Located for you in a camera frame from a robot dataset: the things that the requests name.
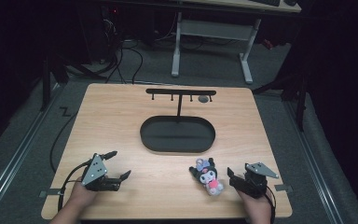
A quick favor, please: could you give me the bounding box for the person's right hand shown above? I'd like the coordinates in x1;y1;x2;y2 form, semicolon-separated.
236;189;273;217

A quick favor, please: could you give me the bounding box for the grey tape strip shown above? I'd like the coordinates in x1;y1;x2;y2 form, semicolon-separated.
274;184;294;193
38;189;64;199

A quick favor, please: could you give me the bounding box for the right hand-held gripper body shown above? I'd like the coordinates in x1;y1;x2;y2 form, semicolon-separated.
238;161;280;200

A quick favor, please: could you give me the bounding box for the aluminium floor rail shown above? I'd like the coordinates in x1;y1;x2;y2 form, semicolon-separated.
0;83;63;220
282;98;345;224

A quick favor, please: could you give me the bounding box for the black floor cable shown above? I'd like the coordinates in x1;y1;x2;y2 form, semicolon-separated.
49;111;78;174

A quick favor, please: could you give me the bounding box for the hand-held gripper cable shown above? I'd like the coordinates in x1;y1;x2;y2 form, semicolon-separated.
264;185;277;224
57;161;93;213

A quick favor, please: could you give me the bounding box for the black hook rack with tray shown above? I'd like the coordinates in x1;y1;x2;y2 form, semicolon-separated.
139;88;217;154

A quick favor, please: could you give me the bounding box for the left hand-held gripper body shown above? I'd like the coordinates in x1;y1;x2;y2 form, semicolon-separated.
80;152;121;192

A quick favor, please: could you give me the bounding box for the right hand-held gripper cable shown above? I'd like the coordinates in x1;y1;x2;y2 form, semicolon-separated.
264;185;277;224

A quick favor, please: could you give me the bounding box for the white-legged desk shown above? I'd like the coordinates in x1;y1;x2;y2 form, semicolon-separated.
171;0;302;85

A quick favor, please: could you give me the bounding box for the black and pink plush toy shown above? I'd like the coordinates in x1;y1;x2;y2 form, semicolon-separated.
188;157;226;197

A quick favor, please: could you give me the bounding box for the person's left hand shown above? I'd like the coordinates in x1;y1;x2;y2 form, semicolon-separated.
69;176;99;208

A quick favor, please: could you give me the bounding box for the left hand-held gripper cable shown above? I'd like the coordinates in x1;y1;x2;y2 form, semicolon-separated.
57;161;93;213

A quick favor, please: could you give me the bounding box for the black metal stand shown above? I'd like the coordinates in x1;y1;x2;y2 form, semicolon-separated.
252;70;310;133
39;55;70;112

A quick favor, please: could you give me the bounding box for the bundle of black cables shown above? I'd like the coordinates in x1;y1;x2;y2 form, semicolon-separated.
64;18;145;86

